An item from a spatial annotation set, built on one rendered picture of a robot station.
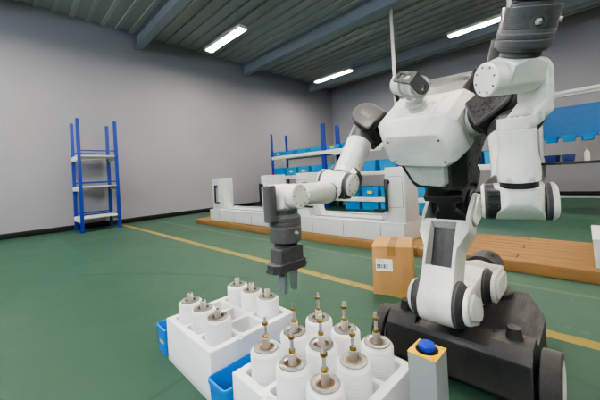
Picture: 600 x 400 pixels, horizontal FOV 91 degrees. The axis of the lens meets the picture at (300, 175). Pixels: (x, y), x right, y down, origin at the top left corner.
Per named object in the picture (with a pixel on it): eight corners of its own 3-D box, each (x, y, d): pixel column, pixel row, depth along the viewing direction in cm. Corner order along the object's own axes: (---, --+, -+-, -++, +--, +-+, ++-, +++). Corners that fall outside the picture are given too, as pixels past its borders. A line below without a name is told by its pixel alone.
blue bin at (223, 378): (277, 368, 118) (275, 337, 118) (295, 379, 110) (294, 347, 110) (207, 413, 97) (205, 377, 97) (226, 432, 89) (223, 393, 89)
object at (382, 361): (368, 415, 84) (364, 352, 84) (361, 391, 93) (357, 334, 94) (401, 413, 84) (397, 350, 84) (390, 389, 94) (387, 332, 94)
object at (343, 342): (337, 396, 92) (334, 338, 92) (330, 376, 101) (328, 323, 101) (367, 392, 93) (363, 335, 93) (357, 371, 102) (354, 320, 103)
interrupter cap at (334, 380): (304, 383, 73) (304, 379, 73) (327, 370, 78) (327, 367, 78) (322, 401, 67) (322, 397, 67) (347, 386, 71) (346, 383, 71)
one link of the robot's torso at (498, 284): (457, 283, 140) (455, 255, 140) (508, 293, 126) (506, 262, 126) (442, 297, 125) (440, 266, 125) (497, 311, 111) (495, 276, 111)
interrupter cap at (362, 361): (370, 357, 82) (370, 354, 82) (362, 373, 75) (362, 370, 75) (345, 350, 86) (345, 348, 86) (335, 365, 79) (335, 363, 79)
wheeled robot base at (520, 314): (437, 301, 164) (434, 241, 164) (562, 331, 128) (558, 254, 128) (380, 355, 118) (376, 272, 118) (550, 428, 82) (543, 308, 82)
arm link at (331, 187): (294, 203, 92) (329, 198, 107) (320, 209, 85) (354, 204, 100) (297, 169, 91) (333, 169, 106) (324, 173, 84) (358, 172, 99)
